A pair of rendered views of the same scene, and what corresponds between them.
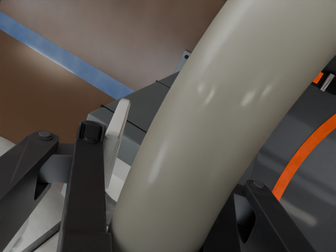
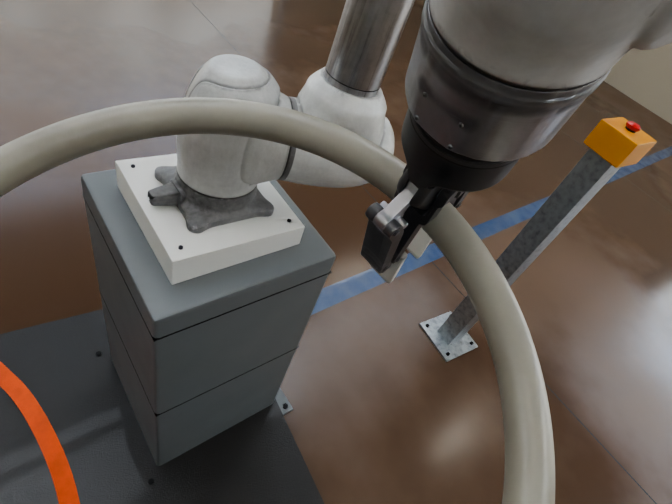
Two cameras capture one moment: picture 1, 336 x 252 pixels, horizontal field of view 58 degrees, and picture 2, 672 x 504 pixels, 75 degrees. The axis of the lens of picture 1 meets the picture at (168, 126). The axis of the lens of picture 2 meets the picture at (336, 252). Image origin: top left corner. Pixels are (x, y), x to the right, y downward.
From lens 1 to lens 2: 0.30 m
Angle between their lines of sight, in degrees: 26
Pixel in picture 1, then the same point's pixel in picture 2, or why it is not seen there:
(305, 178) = (21, 463)
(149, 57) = (308, 365)
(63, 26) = (387, 305)
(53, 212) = (302, 168)
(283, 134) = (110, 469)
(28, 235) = not seen: hidden behind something
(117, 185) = (267, 229)
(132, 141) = (290, 270)
